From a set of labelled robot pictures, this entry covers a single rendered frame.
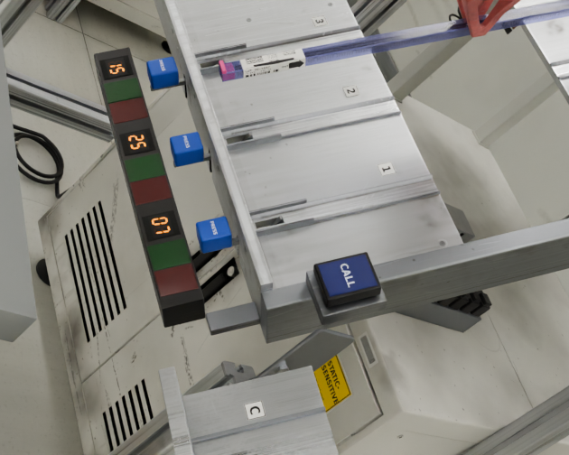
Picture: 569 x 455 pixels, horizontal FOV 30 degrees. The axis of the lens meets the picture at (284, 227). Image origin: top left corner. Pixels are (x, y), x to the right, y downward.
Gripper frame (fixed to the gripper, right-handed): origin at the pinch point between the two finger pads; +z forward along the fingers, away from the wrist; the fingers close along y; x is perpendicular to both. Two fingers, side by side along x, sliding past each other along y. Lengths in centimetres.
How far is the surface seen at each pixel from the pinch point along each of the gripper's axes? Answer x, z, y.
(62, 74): 37, 97, 103
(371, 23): -12, 47, 50
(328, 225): 18.2, 10.9, -12.1
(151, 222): 34.3, 12.1, -6.6
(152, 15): 13, 106, 126
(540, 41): -11.9, 10.2, 5.5
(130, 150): 34.4, 12.0, 2.9
